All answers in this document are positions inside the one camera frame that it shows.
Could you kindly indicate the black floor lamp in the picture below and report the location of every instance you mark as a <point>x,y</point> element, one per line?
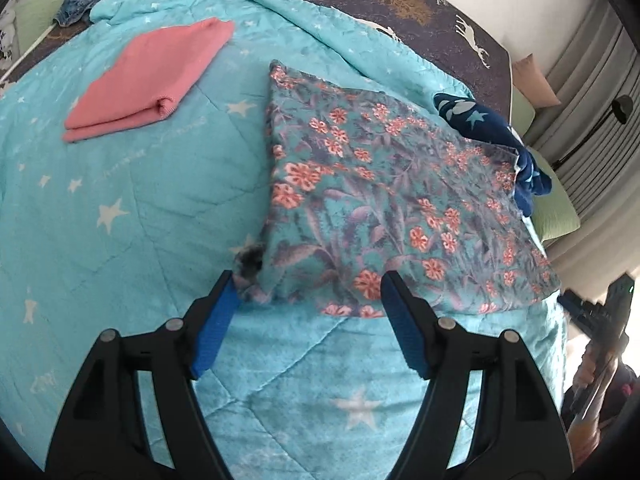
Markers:
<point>620,107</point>

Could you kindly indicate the pink pillow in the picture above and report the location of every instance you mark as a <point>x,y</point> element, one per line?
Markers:
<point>535,80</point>

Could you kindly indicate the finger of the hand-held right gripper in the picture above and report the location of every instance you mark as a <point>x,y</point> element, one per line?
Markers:
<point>580,310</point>

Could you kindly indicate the pink folded garment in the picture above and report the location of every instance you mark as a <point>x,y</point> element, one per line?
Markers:
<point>145,80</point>

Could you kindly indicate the green pillow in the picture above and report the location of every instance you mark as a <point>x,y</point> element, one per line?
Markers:
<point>522,115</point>
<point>37,15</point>
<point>555,215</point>

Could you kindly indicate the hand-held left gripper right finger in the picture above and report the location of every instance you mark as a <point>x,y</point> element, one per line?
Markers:
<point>407,325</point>

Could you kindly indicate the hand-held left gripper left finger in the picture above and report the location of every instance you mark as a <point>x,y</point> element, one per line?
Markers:
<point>215,325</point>

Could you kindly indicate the navy star-print garment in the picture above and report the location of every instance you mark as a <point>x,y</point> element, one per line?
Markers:
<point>480,120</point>

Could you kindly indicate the grey curtain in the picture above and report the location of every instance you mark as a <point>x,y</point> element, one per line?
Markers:
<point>595,50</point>

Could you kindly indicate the teal floral garment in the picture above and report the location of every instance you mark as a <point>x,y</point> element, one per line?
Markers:
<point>375,200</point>

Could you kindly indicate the turquoise star quilt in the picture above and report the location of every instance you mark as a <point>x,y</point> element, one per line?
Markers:
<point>125,240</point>

